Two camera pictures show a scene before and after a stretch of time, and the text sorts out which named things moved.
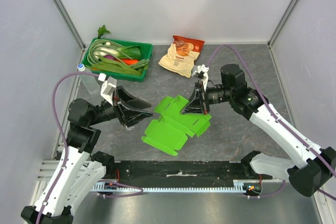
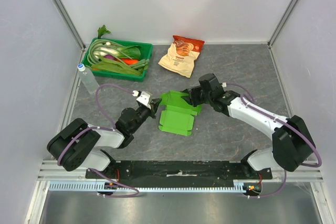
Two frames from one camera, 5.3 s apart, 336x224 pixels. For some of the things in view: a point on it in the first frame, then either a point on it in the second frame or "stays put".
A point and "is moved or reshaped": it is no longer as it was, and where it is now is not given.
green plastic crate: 126,61 stays put
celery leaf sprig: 102,30 stays put
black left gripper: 118,111 → 153,107
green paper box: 171,130 is moved or reshaped
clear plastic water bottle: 90,82 stays put
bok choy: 130,52 stays put
